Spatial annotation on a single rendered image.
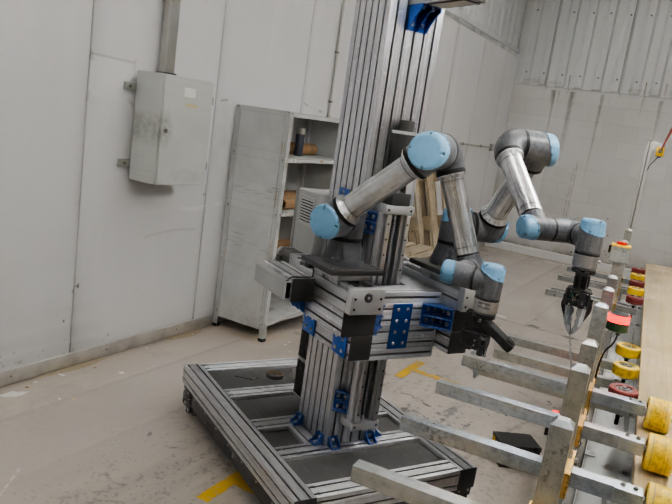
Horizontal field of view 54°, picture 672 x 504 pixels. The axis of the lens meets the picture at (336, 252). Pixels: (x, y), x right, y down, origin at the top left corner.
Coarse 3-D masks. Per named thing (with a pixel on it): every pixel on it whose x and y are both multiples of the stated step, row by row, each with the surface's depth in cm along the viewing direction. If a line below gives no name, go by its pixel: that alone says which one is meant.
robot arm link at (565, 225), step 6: (558, 222) 207; (564, 222) 208; (570, 222) 209; (576, 222) 208; (564, 228) 207; (570, 228) 207; (558, 234) 207; (564, 234) 207; (570, 234) 206; (558, 240) 209; (564, 240) 209; (570, 240) 207
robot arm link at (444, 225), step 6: (444, 210) 261; (444, 216) 260; (474, 216) 260; (444, 222) 260; (474, 222) 259; (444, 228) 260; (450, 228) 258; (438, 234) 265; (444, 234) 260; (450, 234) 259; (444, 240) 260; (450, 240) 259
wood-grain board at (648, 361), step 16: (656, 272) 413; (656, 288) 358; (656, 304) 316; (656, 320) 283; (656, 336) 256; (656, 352) 234; (640, 368) 213; (656, 368) 216; (640, 384) 198; (656, 384) 200; (640, 416) 172; (640, 432) 162; (656, 432) 164; (640, 464) 145; (640, 480) 137; (656, 480) 138
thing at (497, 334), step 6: (486, 324) 203; (492, 324) 204; (486, 330) 203; (492, 330) 202; (498, 330) 203; (492, 336) 202; (498, 336) 202; (504, 336) 203; (498, 342) 202; (504, 342) 201; (510, 342) 201; (504, 348) 202; (510, 348) 201
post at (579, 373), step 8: (576, 368) 125; (584, 368) 125; (568, 376) 126; (576, 376) 125; (584, 376) 124; (568, 384) 126; (576, 384) 125; (584, 384) 124; (568, 392) 126; (576, 392) 125; (584, 392) 125; (568, 400) 126; (576, 400) 125; (568, 408) 126; (576, 408) 126; (568, 416) 126; (576, 416) 126; (576, 424) 126; (576, 432) 129; (568, 456) 127
